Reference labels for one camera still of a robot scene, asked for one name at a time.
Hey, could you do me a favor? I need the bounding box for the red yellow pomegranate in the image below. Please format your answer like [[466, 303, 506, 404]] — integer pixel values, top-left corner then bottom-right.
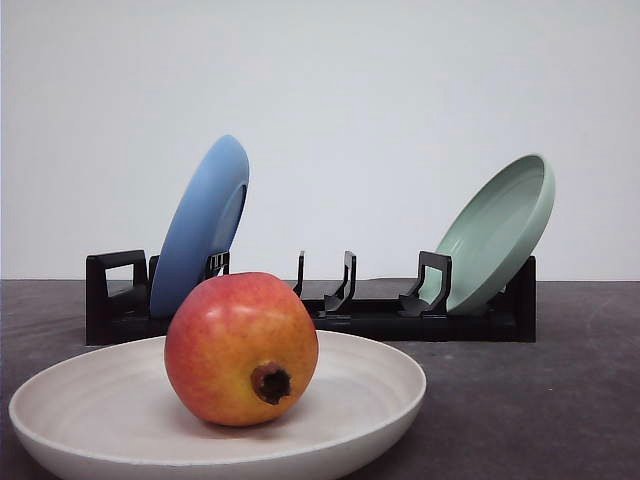
[[164, 271, 319, 427]]

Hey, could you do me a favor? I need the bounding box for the blue plate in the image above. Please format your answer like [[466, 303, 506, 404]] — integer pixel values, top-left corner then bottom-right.
[[150, 134, 249, 318]]

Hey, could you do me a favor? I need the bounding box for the white plate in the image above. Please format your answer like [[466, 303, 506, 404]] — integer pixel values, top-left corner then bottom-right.
[[8, 332, 427, 480]]

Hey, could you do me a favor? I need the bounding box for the black plastic dish rack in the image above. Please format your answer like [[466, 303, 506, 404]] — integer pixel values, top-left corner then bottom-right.
[[85, 250, 537, 345]]

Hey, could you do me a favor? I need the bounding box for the green plate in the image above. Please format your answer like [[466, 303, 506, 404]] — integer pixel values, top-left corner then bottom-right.
[[420, 154, 555, 314]]

